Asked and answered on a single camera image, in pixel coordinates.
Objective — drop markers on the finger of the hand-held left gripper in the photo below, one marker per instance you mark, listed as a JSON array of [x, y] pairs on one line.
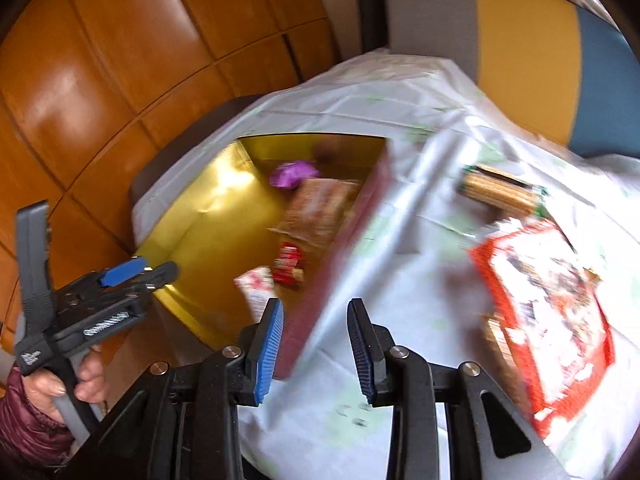
[[160, 274], [120, 272]]

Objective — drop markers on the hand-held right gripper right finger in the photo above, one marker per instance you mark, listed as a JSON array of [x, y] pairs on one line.
[[361, 355]]

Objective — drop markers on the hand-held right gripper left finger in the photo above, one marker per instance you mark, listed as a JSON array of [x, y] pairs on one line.
[[267, 355]]

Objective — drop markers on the gold lined red box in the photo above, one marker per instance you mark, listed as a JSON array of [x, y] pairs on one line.
[[200, 210]]

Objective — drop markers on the clear rice cracker packet front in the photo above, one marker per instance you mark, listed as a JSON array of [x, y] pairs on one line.
[[550, 310]]

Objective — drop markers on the person's left forearm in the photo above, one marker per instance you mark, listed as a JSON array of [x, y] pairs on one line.
[[27, 435]]

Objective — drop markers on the person's left hand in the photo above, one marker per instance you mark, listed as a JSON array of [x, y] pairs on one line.
[[90, 377]]

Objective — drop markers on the pink white snack packet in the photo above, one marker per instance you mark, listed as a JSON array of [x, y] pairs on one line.
[[257, 287]]

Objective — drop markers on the small red candy packet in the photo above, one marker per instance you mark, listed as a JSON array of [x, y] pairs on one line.
[[289, 265]]

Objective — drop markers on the clear brown snack packet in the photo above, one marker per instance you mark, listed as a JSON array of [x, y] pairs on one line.
[[320, 210]]

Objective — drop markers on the purple snack packet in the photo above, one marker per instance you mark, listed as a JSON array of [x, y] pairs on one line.
[[292, 172]]

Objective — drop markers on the biscuit stick packet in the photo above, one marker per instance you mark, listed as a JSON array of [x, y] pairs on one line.
[[500, 190]]

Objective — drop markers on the pale printed tablecloth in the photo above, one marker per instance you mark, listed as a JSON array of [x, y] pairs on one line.
[[425, 95]]

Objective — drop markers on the black post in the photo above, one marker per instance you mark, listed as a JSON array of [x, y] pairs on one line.
[[370, 5]]

